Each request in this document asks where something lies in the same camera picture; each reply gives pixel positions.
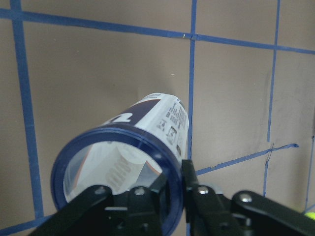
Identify yellow tennis ball centre right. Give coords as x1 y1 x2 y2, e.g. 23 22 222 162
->
304 212 315 220

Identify white blue tennis ball can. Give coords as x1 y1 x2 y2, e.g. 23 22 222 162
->
51 93 189 236

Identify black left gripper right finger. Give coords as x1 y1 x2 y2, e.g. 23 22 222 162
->
182 160 315 236

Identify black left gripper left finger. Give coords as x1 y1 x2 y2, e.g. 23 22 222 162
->
31 174 170 236

